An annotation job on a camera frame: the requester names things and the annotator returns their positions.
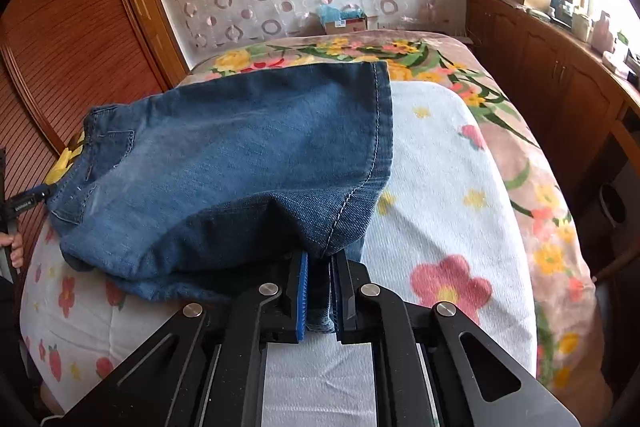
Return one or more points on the pink floral bedspread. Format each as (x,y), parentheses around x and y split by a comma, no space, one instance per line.
(568,327)

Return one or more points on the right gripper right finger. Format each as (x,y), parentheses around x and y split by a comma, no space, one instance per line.
(353,295)

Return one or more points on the white cup on cabinet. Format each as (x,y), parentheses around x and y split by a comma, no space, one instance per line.
(581,26)

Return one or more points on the yellow Pikachu plush toy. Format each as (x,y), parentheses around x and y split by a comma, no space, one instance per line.
(69,155)

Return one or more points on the blue denim pants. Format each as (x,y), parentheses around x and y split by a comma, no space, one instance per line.
(207,190)

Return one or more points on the brown wooden wardrobe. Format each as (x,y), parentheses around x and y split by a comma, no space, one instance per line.
(59,58)

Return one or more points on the wooden chair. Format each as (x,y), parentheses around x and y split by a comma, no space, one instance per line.
(619,198)

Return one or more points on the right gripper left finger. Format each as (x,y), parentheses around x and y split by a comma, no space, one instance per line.
(283,318)

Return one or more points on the person's left hand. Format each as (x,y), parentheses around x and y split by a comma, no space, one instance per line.
(14,242)

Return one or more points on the white floral towel blanket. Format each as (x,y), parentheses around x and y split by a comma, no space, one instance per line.
(444,230)

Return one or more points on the pink bottle on cabinet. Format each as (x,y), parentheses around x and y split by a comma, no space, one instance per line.
(602,38)

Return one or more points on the long wooden side cabinet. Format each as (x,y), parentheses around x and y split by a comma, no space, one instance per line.
(585,118)

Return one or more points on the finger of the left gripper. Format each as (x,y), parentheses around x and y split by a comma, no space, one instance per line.
(30,199)

